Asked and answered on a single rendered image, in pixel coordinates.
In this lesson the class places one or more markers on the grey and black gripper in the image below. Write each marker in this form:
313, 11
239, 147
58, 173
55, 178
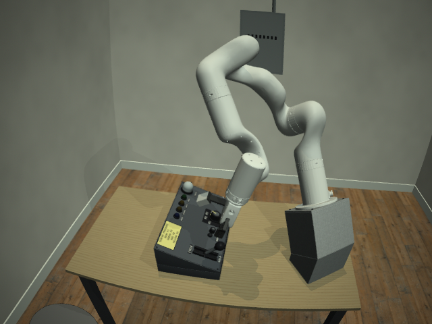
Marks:
228, 215

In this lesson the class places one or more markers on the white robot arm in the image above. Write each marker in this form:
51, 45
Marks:
230, 62

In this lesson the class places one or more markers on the dark grey control panel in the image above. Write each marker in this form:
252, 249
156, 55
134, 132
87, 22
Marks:
186, 244

